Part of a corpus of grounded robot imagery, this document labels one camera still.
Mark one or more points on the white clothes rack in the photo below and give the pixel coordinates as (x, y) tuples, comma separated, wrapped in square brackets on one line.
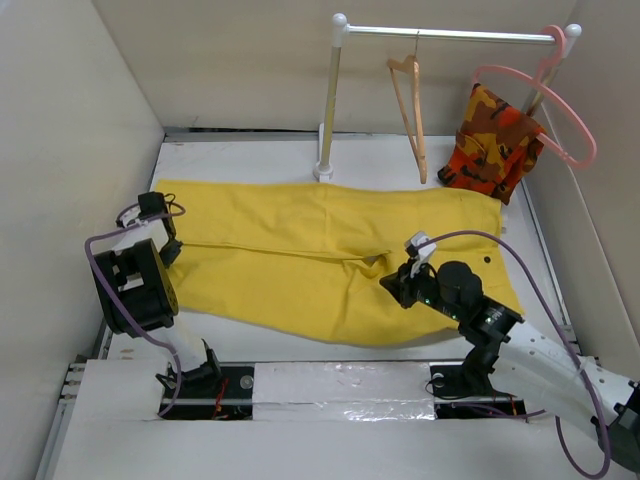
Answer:
[(341, 29)]

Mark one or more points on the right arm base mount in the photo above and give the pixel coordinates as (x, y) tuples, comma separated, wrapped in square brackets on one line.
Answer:
[(455, 397)]

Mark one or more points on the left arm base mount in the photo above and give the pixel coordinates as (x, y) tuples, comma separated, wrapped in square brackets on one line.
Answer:
[(226, 399)]

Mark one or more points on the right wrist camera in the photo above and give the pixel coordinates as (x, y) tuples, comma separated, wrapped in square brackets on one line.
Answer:
[(419, 248)]

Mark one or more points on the pink plastic hanger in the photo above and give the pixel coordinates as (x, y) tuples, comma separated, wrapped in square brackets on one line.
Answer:
[(560, 100)]

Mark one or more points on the wooden hanger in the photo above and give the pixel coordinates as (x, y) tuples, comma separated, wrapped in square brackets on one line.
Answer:
[(412, 119)]

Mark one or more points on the orange camouflage trousers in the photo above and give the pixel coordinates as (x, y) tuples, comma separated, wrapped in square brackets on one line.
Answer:
[(496, 146)]

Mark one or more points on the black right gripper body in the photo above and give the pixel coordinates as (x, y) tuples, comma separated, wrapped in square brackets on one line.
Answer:
[(423, 289)]

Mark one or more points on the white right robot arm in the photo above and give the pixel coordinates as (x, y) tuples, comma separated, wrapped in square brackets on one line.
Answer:
[(511, 356)]

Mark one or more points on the yellow trousers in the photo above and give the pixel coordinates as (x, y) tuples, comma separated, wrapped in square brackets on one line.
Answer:
[(306, 259)]

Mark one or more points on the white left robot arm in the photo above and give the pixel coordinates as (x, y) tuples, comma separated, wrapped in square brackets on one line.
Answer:
[(130, 270)]

